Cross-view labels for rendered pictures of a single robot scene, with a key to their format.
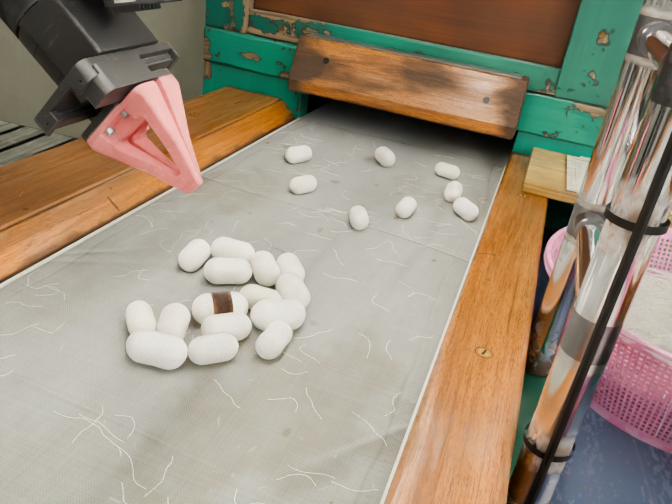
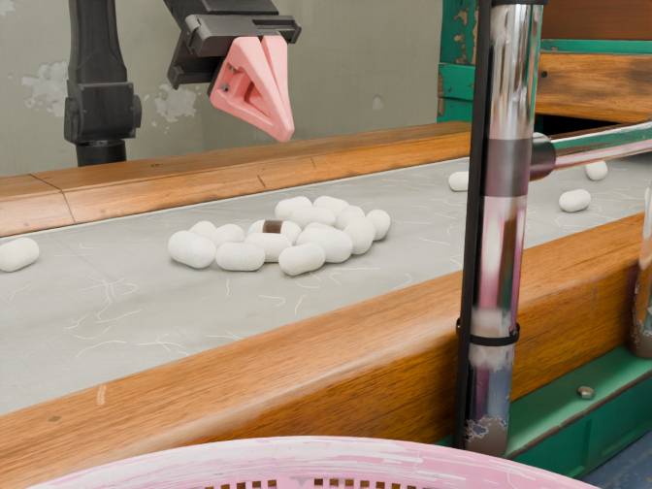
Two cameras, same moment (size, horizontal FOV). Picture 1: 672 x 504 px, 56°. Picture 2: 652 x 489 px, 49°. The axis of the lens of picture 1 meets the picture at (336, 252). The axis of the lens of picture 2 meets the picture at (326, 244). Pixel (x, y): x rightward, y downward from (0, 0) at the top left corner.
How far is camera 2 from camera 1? 0.25 m
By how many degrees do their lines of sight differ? 34
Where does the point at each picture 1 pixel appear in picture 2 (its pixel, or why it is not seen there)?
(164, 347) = (190, 242)
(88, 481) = (67, 309)
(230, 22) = (461, 55)
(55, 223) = (197, 184)
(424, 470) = (317, 325)
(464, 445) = (385, 321)
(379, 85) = (601, 92)
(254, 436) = (220, 311)
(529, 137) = not seen: outside the picture
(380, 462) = not seen: hidden behind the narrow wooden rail
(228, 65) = (460, 100)
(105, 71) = (208, 23)
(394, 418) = not seen: hidden behind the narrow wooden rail
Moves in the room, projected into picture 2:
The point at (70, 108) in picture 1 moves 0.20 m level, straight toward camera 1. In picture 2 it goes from (197, 68) to (70, 89)
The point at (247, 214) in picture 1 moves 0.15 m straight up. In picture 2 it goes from (385, 199) to (390, 26)
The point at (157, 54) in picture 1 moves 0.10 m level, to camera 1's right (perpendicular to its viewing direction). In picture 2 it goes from (277, 23) to (384, 23)
